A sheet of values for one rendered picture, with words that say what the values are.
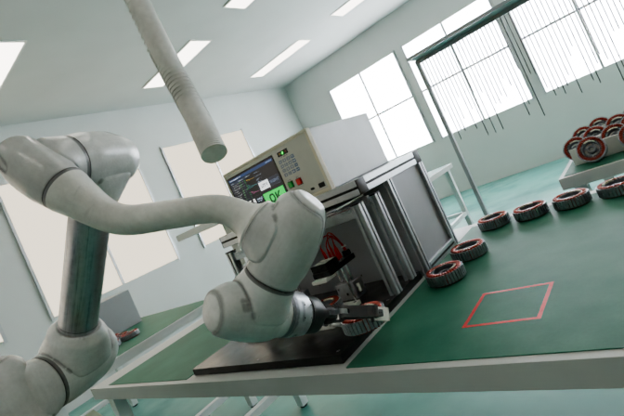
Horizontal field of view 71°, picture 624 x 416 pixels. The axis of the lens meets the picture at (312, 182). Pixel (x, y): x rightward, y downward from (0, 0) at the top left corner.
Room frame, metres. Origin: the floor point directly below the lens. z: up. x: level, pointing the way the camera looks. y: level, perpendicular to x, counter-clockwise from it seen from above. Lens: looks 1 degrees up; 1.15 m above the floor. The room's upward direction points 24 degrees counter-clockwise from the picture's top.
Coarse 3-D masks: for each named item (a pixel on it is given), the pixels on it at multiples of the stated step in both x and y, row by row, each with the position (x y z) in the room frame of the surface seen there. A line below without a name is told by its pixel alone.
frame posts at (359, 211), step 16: (352, 208) 1.26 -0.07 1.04; (384, 208) 1.33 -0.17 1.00; (368, 224) 1.25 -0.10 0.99; (384, 224) 1.33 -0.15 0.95; (368, 240) 1.26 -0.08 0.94; (400, 240) 1.34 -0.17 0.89; (384, 256) 1.26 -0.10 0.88; (400, 256) 1.32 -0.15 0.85; (384, 272) 1.26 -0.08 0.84; (400, 288) 1.26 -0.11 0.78
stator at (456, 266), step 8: (440, 264) 1.29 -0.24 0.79; (448, 264) 1.27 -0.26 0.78; (456, 264) 1.22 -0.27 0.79; (432, 272) 1.26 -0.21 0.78; (440, 272) 1.25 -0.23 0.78; (448, 272) 1.19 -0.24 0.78; (456, 272) 1.19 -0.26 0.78; (464, 272) 1.21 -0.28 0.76; (432, 280) 1.21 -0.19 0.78; (440, 280) 1.20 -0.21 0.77; (448, 280) 1.19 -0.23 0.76; (456, 280) 1.19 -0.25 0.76
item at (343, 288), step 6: (342, 282) 1.42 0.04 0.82; (354, 282) 1.38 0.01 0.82; (360, 282) 1.40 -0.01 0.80; (336, 288) 1.42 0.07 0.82; (342, 288) 1.41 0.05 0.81; (348, 288) 1.39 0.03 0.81; (354, 288) 1.38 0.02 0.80; (342, 294) 1.41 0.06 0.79; (348, 294) 1.40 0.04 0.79; (360, 294) 1.38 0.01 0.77; (342, 300) 1.42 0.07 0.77
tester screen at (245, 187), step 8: (256, 168) 1.50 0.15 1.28; (264, 168) 1.48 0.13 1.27; (272, 168) 1.46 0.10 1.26; (240, 176) 1.56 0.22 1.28; (248, 176) 1.54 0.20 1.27; (256, 176) 1.51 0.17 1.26; (264, 176) 1.49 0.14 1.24; (232, 184) 1.59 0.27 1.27; (240, 184) 1.57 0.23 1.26; (248, 184) 1.55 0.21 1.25; (256, 184) 1.52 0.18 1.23; (280, 184) 1.45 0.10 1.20; (240, 192) 1.58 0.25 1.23; (248, 192) 1.56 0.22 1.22; (256, 192) 1.53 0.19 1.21; (264, 192) 1.51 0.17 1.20; (248, 200) 1.57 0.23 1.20; (256, 200) 1.54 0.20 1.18; (264, 200) 1.52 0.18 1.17
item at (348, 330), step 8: (368, 304) 1.05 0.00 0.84; (376, 304) 1.03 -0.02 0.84; (344, 320) 1.01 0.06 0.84; (352, 320) 0.99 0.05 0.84; (360, 320) 0.98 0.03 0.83; (368, 320) 0.97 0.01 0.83; (344, 328) 1.00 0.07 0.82; (352, 328) 0.99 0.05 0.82; (360, 328) 0.98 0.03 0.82; (368, 328) 0.97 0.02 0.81; (376, 328) 0.98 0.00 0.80
